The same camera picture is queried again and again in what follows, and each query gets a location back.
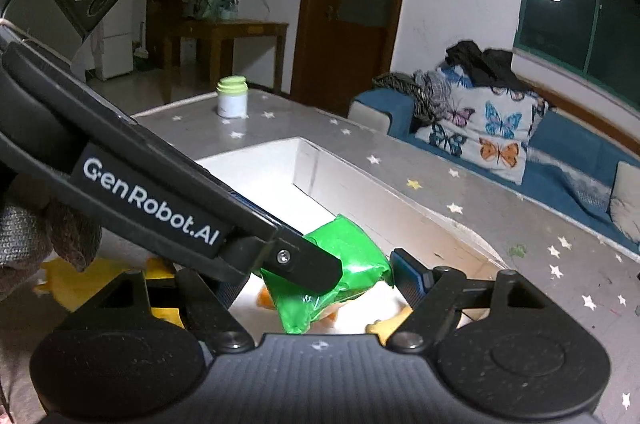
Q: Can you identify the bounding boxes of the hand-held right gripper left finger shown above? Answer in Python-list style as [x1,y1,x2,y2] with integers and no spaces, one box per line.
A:
[70,268,257,353]

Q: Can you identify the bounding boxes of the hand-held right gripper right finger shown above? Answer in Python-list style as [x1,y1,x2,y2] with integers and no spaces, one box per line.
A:
[386,249,556,353]

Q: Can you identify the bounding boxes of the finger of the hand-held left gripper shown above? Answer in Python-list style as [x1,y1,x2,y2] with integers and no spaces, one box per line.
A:
[221,228,345,306]

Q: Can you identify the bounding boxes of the green packet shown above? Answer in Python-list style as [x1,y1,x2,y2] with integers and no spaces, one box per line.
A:
[260,214,394,336]

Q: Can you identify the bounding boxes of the white box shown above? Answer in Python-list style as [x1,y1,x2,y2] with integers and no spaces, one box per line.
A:
[90,135,511,338]

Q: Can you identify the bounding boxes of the person's left hand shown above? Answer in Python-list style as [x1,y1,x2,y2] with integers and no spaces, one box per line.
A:
[0,198,104,301]

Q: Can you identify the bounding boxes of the grey star-print tablecloth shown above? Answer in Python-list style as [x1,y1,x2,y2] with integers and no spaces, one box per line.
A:
[0,87,640,424]

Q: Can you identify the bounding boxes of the white refrigerator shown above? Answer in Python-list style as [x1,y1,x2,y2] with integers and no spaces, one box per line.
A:
[91,0,137,82]

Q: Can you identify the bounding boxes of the broom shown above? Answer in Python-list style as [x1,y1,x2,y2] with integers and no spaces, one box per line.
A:
[132,22,151,66]

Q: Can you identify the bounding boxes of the white jar with green lid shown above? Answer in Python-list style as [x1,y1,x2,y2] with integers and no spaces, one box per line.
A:
[216,75,249,120]

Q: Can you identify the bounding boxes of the yellow toy pieces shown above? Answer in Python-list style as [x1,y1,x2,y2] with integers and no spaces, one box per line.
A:
[32,257,183,322]

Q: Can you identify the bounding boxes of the wooden side table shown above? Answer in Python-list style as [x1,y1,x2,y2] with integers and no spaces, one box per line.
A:
[162,19,291,104]

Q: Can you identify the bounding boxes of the butterfly print pillow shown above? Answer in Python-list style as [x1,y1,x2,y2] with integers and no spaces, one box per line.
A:
[415,62,549,185]

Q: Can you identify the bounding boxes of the grey striped cloth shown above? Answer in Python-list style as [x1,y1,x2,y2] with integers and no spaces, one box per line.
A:
[372,72,454,126]

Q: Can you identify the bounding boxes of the pale green bag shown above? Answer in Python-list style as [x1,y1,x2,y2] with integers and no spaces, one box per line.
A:
[182,0,239,23]

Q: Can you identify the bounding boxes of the blue sofa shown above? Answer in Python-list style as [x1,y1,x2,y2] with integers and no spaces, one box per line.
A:
[347,88,640,256]

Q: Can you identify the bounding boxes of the brown wooden door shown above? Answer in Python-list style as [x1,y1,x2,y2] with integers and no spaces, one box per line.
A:
[291,0,417,118]

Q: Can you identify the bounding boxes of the black clothes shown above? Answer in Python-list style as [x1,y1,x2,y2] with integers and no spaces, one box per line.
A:
[445,40,527,96]

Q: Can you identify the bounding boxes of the white cushion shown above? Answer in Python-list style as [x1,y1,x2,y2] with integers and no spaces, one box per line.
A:
[609,161,640,246]

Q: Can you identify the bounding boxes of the green-framed window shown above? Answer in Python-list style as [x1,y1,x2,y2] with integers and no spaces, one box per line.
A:
[512,0,640,94]

